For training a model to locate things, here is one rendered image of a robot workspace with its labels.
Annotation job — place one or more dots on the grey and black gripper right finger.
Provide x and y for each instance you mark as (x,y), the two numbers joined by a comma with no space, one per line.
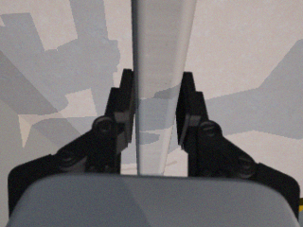
(211,155)

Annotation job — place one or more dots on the grey rectangular bar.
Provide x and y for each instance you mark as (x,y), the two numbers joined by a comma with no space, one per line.
(160,35)

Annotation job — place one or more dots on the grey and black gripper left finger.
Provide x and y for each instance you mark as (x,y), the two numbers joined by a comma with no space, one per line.
(96,151)

